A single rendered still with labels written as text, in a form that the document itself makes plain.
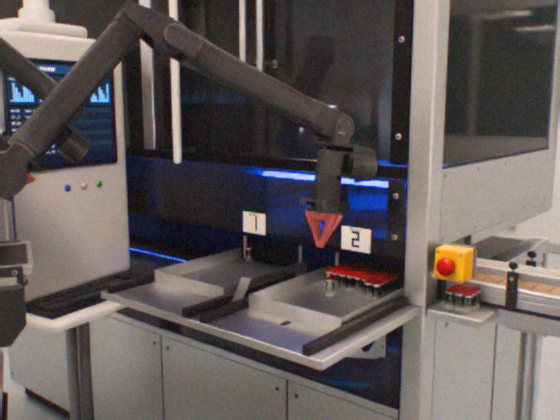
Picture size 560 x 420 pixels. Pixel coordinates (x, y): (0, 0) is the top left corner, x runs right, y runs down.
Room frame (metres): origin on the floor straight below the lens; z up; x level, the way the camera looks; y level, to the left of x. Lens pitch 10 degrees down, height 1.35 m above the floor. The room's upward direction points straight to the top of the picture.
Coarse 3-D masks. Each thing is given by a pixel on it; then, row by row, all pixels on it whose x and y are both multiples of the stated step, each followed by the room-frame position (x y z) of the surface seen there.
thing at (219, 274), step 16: (208, 256) 1.76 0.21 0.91; (224, 256) 1.81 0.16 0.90; (240, 256) 1.86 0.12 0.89; (160, 272) 1.59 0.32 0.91; (176, 272) 1.66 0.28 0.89; (192, 272) 1.70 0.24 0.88; (208, 272) 1.70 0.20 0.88; (224, 272) 1.70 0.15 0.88; (240, 272) 1.70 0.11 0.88; (256, 272) 1.70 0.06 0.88; (272, 272) 1.58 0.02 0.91; (288, 272) 1.64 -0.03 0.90; (304, 272) 1.70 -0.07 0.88; (192, 288) 1.51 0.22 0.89; (208, 288) 1.47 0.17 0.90; (224, 288) 1.44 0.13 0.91
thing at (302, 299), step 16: (320, 272) 1.61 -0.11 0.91; (272, 288) 1.45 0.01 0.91; (288, 288) 1.50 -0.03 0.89; (304, 288) 1.54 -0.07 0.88; (320, 288) 1.54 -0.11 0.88; (400, 288) 1.43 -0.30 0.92; (256, 304) 1.37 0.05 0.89; (272, 304) 1.34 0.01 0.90; (288, 304) 1.32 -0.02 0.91; (304, 304) 1.41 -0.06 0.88; (320, 304) 1.41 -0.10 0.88; (336, 304) 1.41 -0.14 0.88; (352, 304) 1.41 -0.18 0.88; (368, 304) 1.31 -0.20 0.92; (304, 320) 1.29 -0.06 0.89; (320, 320) 1.26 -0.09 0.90; (336, 320) 1.23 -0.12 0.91; (352, 320) 1.26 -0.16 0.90
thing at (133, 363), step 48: (528, 240) 2.13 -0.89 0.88; (48, 336) 2.46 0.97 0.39; (96, 336) 2.24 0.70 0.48; (144, 336) 2.05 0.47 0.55; (480, 336) 1.68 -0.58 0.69; (48, 384) 2.47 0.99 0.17; (96, 384) 2.25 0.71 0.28; (144, 384) 2.06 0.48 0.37; (192, 384) 1.90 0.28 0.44; (240, 384) 1.76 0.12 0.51; (288, 384) 1.65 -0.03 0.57; (432, 384) 1.44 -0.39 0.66; (480, 384) 1.70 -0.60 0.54
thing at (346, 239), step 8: (344, 232) 1.53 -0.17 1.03; (360, 232) 1.50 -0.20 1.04; (368, 232) 1.49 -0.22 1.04; (344, 240) 1.53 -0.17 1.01; (360, 240) 1.50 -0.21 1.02; (368, 240) 1.49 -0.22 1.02; (344, 248) 1.53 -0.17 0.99; (352, 248) 1.51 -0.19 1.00; (360, 248) 1.50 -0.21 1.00; (368, 248) 1.48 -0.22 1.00
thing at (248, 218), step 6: (246, 216) 1.74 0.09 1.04; (252, 216) 1.73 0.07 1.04; (258, 216) 1.71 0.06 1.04; (264, 216) 1.70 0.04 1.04; (246, 222) 1.74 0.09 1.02; (252, 222) 1.73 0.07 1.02; (258, 222) 1.71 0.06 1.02; (264, 222) 1.70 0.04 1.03; (246, 228) 1.74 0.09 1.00; (252, 228) 1.73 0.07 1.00; (258, 228) 1.71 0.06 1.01; (264, 228) 1.70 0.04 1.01; (258, 234) 1.71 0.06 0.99; (264, 234) 1.70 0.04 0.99
